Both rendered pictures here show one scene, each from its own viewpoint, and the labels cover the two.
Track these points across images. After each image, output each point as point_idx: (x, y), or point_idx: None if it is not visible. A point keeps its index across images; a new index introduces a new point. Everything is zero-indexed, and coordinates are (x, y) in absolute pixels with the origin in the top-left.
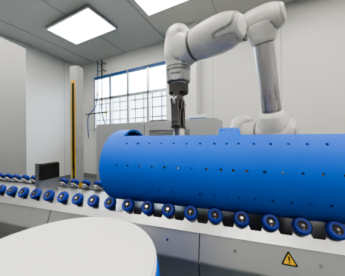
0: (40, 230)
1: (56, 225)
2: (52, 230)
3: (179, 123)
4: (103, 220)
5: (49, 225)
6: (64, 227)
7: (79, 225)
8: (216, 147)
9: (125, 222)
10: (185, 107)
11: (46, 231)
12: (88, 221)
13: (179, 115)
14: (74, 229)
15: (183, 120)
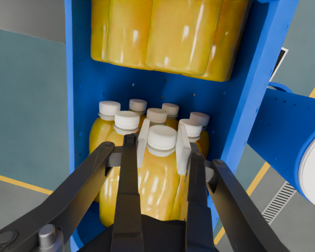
0: None
1: (314, 191)
2: None
3: (204, 163)
4: (312, 162)
5: (313, 195)
6: None
7: None
8: (290, 23)
9: None
10: (16, 222)
11: None
12: (312, 172)
13: (206, 185)
14: None
15: (123, 161)
